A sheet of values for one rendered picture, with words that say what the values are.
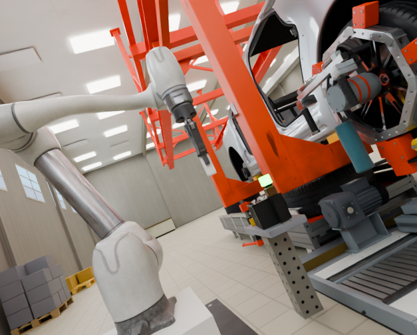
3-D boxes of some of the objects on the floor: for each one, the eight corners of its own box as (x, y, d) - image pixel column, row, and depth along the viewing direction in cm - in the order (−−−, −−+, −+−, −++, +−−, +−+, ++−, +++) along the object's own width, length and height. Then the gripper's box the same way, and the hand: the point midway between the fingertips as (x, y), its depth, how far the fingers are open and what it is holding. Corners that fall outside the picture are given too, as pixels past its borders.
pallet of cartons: (70, 292, 778) (65, 278, 784) (99, 278, 802) (94, 264, 807) (58, 302, 663) (52, 285, 668) (92, 286, 687) (86, 269, 692)
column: (323, 309, 128) (282, 223, 133) (304, 320, 126) (265, 232, 131) (313, 302, 138) (275, 223, 143) (296, 312, 136) (258, 231, 141)
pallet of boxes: (36, 320, 529) (18, 268, 541) (74, 301, 549) (56, 252, 561) (12, 339, 431) (-9, 276, 443) (59, 316, 451) (38, 256, 463)
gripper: (171, 118, 97) (200, 181, 95) (169, 106, 84) (203, 178, 82) (191, 110, 98) (220, 172, 96) (193, 96, 85) (225, 167, 83)
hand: (207, 165), depth 89 cm, fingers closed
